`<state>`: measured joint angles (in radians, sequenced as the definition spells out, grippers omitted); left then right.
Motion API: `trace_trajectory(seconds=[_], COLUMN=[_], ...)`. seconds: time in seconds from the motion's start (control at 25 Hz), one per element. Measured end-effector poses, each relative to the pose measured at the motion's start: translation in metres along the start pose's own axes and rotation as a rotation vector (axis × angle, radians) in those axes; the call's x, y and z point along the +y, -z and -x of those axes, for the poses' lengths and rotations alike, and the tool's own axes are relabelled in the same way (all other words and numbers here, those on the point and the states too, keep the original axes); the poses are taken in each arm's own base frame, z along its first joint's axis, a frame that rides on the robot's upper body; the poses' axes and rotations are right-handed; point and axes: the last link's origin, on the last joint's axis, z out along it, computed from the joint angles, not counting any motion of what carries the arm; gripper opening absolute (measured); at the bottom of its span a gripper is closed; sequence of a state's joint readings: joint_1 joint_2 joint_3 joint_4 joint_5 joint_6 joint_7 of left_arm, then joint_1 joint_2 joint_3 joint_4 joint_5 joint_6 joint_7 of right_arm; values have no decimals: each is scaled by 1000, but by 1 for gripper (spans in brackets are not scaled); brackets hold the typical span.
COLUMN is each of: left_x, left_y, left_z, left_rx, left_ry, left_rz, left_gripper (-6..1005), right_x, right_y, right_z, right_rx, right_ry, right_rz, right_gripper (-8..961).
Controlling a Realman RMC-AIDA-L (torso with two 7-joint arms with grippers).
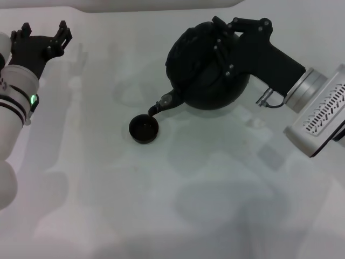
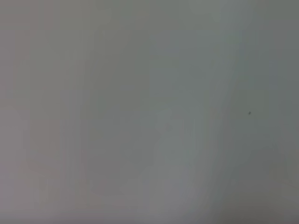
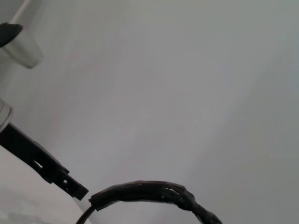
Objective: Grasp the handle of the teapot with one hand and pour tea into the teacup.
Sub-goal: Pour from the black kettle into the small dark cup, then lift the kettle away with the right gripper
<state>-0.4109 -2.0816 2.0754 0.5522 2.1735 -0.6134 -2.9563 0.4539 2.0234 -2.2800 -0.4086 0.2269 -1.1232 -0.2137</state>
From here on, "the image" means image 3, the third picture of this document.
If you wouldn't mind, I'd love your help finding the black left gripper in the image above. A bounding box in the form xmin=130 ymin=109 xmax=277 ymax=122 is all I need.
xmin=0 ymin=123 xmax=89 ymax=201

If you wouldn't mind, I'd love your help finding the black teapot with arched handle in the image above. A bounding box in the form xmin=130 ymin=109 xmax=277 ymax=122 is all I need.
xmin=78 ymin=179 xmax=222 ymax=224

